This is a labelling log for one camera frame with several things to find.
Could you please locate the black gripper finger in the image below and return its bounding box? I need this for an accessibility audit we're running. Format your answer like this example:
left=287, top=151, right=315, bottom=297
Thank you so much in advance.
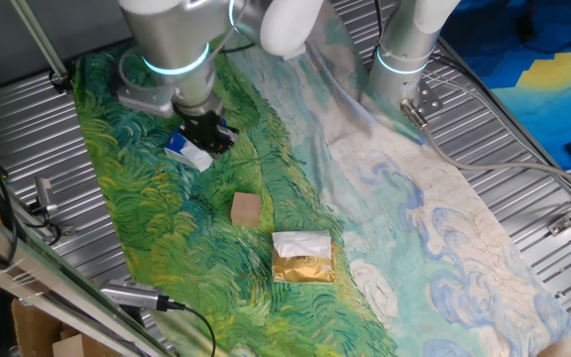
left=213, top=126, right=240, bottom=158
left=185, top=132, right=217, bottom=155

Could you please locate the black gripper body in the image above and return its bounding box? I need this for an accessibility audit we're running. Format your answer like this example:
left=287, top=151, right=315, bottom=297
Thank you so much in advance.
left=172, top=101, right=228, bottom=141

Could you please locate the small wooden block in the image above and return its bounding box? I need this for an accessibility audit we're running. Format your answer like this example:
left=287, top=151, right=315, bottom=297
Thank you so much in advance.
left=230, top=191, right=263, bottom=229

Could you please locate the blue tissue pack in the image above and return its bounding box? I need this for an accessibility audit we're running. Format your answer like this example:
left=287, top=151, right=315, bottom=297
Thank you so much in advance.
left=164, top=129, right=214, bottom=173

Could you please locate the painted landscape cloth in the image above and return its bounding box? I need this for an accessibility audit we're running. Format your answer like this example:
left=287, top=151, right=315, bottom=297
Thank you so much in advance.
left=71, top=9, right=571, bottom=357

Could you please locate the gold tissue pack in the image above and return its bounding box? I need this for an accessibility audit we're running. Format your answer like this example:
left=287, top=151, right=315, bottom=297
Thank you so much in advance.
left=271, top=229, right=337, bottom=285

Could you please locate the grey green stand pole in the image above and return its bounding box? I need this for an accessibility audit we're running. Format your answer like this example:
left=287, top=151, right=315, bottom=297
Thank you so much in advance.
left=9, top=0, right=71, bottom=86

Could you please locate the brown cardboard box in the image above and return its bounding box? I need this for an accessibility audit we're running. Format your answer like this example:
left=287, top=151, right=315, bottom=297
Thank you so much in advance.
left=10, top=297, right=124, bottom=357

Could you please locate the blue yellow cloth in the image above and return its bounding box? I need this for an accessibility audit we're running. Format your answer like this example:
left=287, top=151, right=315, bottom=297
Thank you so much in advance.
left=438, top=0, right=571, bottom=173

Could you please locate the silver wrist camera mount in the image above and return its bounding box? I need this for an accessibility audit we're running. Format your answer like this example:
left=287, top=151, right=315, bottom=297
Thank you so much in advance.
left=116, top=82, right=177, bottom=119

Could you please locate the small silver camera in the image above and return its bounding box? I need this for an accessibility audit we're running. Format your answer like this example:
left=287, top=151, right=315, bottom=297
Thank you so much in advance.
left=33, top=176, right=60, bottom=217

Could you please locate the silver camera with heat fins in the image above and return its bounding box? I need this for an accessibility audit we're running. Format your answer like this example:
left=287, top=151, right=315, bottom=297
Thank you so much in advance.
left=99, top=279, right=186, bottom=313

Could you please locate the black camera cable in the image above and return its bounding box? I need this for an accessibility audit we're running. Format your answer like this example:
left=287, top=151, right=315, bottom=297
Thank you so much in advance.
left=180, top=304, right=217, bottom=357

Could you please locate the metal base bracket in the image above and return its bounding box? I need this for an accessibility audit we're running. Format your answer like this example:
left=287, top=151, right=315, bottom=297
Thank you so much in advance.
left=410, top=78, right=444, bottom=118

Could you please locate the aluminium frame beam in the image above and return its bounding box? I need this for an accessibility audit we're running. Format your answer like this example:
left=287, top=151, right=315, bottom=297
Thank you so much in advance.
left=0, top=197, right=177, bottom=357

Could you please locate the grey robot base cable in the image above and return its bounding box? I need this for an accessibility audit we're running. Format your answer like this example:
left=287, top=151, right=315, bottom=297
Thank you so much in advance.
left=400, top=98, right=571, bottom=197

